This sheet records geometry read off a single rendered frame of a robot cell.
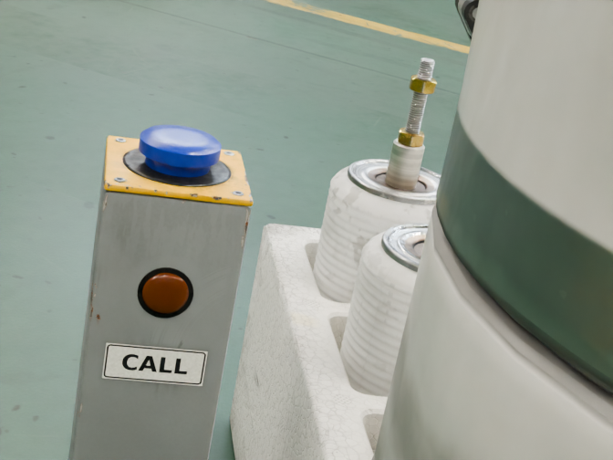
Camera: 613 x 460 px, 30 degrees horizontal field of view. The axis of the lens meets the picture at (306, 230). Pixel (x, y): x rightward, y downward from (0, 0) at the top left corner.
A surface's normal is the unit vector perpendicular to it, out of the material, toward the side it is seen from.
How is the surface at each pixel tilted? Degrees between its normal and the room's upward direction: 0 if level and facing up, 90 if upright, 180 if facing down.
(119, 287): 90
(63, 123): 0
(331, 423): 0
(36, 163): 0
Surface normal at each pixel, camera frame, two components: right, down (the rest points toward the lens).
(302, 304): 0.18, -0.91
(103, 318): 0.14, 0.40
